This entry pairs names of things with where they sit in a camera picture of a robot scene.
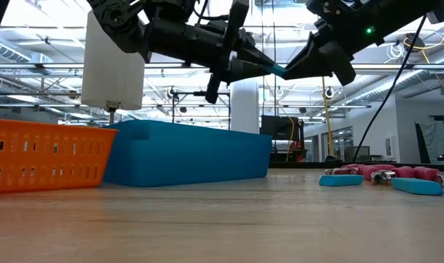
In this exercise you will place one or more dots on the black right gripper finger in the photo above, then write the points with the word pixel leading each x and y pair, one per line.
pixel 307 56
pixel 309 72

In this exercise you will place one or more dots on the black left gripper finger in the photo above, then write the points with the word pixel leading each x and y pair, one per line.
pixel 244 71
pixel 255 51

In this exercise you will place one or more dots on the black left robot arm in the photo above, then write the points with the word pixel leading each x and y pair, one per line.
pixel 116 22

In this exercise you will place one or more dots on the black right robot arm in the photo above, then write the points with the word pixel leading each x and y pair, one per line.
pixel 441 11

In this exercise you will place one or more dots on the white pillar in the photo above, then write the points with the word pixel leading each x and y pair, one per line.
pixel 245 106

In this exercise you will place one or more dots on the black monitor on stand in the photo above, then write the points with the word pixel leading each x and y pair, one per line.
pixel 279 128

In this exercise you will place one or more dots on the blue plastic bin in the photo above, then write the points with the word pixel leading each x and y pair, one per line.
pixel 189 153

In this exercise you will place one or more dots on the orange perforated plastic basket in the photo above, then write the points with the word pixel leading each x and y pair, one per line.
pixel 43 157

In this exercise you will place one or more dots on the black distant rig frame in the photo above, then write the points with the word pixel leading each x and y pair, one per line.
pixel 202 94

